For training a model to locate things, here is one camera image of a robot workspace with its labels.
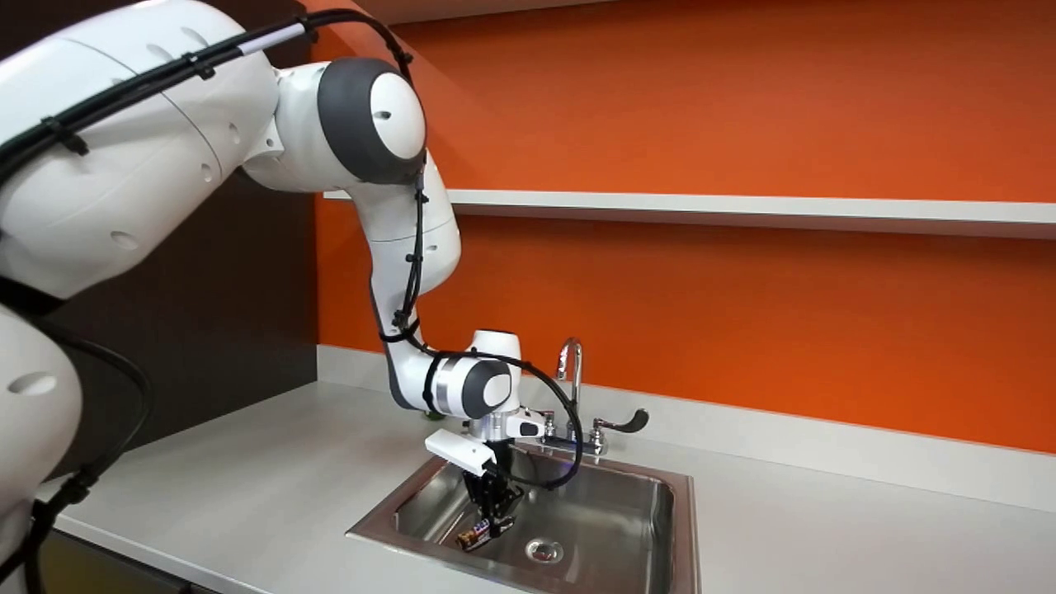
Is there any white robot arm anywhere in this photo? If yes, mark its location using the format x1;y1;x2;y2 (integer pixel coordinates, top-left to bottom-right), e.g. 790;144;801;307
0;0;517;594

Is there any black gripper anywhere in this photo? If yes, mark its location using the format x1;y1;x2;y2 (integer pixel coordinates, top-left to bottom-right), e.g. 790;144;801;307
479;440;526;538

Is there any Snickers candy bar packet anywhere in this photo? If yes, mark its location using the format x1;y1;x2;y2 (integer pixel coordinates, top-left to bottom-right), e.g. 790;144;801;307
455;532;492;546

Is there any white wall shelf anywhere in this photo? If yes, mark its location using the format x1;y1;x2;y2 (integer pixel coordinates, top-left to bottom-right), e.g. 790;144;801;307
320;183;1056;238

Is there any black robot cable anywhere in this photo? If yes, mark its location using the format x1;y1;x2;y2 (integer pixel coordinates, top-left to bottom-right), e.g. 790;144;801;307
0;7;587;594

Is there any chrome sink faucet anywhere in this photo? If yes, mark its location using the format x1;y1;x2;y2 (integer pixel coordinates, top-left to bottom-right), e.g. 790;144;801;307
548;337;651;463

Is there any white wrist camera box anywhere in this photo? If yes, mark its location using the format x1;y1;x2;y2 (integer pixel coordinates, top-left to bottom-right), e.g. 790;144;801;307
426;428;495;477

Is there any stainless steel sink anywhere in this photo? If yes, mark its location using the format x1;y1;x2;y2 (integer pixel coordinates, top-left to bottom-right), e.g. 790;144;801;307
352;460;700;594

